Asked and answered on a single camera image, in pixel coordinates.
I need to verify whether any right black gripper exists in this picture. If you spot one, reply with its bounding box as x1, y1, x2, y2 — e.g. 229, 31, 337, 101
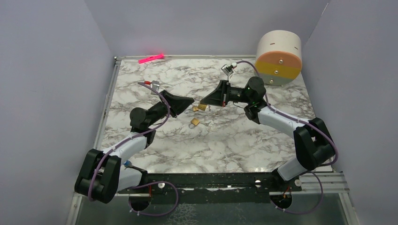
200, 80, 253, 106

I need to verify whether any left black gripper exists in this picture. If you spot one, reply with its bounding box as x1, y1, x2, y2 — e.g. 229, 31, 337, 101
146, 90, 195, 128

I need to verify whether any brass padlock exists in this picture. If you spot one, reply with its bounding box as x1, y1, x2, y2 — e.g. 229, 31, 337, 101
184, 106, 199, 113
197, 104, 211, 111
188, 118, 200, 129

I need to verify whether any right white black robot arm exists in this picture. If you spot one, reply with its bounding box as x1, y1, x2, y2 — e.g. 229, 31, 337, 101
200, 76, 337, 191

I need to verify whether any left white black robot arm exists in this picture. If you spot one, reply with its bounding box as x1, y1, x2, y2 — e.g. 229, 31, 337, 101
74, 90, 194, 203

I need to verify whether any pink marker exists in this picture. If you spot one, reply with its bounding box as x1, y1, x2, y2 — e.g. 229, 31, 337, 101
138, 53, 165, 64

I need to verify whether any cream cylinder with coloured face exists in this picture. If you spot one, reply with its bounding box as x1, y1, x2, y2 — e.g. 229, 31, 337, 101
254, 30, 303, 86

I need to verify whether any blue capacitor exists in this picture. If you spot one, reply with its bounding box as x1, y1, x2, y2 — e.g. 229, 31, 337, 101
123, 160, 132, 168

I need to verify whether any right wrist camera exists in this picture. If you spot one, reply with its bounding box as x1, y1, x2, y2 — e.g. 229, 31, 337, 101
221, 62, 237, 82

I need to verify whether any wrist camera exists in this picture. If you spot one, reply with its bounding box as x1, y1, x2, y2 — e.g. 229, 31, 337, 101
221, 62, 237, 82
144, 80, 160, 95

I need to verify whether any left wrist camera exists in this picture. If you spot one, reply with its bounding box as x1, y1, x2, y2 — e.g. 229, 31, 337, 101
144, 80, 160, 95

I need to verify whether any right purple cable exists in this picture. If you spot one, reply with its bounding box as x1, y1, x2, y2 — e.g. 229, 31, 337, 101
236, 60, 339, 216

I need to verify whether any purple cable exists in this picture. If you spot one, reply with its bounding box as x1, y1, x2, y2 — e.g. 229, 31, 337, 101
236, 60, 339, 216
87, 82, 179, 217

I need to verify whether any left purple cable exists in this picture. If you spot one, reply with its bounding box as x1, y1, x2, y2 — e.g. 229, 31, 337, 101
87, 82, 179, 217

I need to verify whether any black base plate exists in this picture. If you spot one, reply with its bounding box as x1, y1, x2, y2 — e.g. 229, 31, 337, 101
118, 172, 302, 204

